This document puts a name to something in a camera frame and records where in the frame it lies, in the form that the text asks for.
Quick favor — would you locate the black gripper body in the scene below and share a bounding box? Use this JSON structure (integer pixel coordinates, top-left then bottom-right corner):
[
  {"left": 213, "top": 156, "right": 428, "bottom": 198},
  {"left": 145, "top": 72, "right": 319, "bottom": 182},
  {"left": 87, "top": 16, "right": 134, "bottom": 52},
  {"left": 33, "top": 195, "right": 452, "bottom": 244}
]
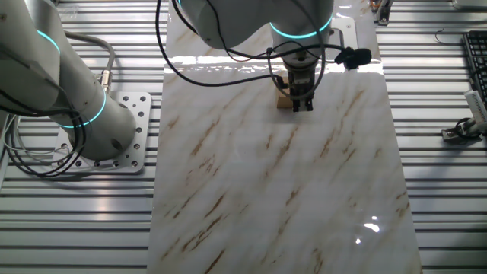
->
[{"left": 287, "top": 68, "right": 318, "bottom": 101}]

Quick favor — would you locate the small wooden block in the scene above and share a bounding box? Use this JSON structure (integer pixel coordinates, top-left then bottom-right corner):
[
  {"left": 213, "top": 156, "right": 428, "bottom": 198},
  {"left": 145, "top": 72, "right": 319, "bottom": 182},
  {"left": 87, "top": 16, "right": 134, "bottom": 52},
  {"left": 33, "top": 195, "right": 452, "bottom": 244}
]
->
[{"left": 276, "top": 94, "right": 294, "bottom": 110}]

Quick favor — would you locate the marble pattern mat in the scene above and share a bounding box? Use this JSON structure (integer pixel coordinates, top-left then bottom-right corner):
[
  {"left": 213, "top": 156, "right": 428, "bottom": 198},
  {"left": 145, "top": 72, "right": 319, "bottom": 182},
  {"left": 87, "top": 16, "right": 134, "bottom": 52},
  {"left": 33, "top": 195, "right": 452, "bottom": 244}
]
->
[{"left": 146, "top": 0, "right": 423, "bottom": 274}]

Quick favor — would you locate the grey metal clamp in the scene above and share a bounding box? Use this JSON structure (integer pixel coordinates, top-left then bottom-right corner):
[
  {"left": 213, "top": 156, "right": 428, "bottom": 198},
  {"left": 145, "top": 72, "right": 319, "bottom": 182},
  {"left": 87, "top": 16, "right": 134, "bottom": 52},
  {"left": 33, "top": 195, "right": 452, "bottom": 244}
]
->
[{"left": 441, "top": 116, "right": 487, "bottom": 144}]

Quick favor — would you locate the black keyboard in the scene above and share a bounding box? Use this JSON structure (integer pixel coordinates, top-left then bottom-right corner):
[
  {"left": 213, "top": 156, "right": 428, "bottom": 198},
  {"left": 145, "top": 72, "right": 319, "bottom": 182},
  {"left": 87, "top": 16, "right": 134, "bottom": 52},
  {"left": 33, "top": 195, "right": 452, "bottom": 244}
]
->
[{"left": 462, "top": 30, "right": 487, "bottom": 104}]

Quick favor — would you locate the grey device corner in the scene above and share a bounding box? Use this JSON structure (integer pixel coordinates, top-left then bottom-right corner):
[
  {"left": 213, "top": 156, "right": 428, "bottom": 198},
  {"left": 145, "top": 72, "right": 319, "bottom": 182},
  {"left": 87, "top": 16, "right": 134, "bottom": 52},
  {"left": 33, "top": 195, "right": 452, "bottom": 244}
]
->
[{"left": 452, "top": 0, "right": 487, "bottom": 11}]

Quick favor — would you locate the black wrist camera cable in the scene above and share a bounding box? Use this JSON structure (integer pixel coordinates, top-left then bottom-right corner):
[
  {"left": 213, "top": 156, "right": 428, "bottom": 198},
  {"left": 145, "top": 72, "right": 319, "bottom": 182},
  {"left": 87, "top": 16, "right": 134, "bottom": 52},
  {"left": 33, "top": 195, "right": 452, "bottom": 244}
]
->
[{"left": 170, "top": 0, "right": 345, "bottom": 62}]

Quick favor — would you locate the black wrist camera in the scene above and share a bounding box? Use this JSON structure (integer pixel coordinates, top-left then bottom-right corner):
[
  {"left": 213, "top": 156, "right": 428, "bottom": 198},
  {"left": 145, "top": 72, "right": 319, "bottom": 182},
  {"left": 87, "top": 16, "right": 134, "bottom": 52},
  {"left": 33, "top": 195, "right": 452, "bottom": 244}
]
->
[{"left": 334, "top": 47, "right": 373, "bottom": 71}]

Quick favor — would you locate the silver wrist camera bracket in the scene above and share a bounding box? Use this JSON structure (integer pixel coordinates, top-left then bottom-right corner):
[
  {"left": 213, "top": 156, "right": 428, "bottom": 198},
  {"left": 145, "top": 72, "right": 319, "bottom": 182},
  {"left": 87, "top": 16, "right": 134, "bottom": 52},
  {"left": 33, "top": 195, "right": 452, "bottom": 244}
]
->
[{"left": 329, "top": 17, "right": 358, "bottom": 53}]

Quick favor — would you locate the long black gripper cable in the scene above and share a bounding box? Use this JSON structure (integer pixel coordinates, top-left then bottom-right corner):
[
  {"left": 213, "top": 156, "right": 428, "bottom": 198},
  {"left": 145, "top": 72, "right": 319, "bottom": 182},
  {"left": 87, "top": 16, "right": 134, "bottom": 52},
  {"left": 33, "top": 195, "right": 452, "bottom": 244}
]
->
[{"left": 154, "top": 0, "right": 288, "bottom": 91}]

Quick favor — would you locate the metal clamp with orange wires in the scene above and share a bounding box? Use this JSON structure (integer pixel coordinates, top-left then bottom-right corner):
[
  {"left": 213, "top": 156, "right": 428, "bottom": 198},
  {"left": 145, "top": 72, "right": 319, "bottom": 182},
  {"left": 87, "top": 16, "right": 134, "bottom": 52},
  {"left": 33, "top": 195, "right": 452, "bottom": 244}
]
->
[{"left": 371, "top": 0, "right": 395, "bottom": 27}]

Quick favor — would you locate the black stand camera cable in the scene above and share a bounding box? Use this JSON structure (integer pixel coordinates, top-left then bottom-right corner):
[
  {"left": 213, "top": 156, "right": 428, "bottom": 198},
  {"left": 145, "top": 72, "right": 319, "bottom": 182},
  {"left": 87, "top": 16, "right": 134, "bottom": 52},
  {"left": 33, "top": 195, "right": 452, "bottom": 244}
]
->
[{"left": 454, "top": 116, "right": 473, "bottom": 139}]

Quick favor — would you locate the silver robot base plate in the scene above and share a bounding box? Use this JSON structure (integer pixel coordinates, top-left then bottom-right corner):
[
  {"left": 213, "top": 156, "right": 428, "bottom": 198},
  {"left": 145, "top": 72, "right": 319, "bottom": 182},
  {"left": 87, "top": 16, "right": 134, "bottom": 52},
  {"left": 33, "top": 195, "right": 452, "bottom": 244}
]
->
[{"left": 51, "top": 91, "right": 152, "bottom": 174}]

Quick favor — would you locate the silver camera on stand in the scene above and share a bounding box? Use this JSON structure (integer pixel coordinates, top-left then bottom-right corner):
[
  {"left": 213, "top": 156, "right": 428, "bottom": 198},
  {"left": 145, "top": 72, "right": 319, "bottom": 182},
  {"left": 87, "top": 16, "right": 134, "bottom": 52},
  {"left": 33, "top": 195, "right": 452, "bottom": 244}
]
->
[{"left": 463, "top": 89, "right": 487, "bottom": 123}]

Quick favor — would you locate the grey cable with metal connector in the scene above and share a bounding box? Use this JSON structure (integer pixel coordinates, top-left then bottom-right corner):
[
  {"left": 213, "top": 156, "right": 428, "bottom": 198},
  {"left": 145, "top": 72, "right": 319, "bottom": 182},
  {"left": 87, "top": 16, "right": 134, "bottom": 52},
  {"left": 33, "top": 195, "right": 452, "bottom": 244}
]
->
[{"left": 64, "top": 30, "right": 116, "bottom": 94}]

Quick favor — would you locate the black cable bundle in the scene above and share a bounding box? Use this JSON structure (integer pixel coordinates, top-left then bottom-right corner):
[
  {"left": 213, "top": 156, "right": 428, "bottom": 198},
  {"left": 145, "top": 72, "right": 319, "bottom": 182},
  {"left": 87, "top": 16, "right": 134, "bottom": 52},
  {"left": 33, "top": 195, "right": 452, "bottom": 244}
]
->
[{"left": 0, "top": 108, "right": 88, "bottom": 180}]

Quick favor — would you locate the thin white cable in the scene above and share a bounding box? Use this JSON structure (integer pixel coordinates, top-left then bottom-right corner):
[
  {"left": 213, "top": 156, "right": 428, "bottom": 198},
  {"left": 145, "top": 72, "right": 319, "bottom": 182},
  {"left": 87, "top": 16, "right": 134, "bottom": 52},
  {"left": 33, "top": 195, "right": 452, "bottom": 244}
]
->
[{"left": 2, "top": 113, "right": 69, "bottom": 163}]

